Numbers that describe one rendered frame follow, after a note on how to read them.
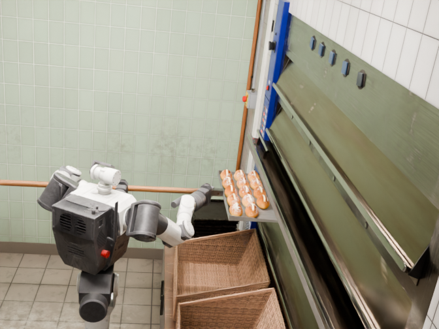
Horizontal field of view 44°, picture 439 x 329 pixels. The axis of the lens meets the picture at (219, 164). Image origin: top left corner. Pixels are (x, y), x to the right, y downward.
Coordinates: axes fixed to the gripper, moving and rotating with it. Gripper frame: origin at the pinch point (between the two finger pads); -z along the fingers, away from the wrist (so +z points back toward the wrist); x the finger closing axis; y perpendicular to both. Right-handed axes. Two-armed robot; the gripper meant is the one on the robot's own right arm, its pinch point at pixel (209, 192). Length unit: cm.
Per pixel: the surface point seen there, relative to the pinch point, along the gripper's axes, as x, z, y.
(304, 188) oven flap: 28, 23, -57
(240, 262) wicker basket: -57, -35, -8
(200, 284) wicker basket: -61, -5, 2
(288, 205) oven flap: 21, 27, -53
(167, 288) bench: -61, 9, 15
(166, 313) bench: -62, 28, 3
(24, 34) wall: 51, -31, 167
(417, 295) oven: 46, 103, -115
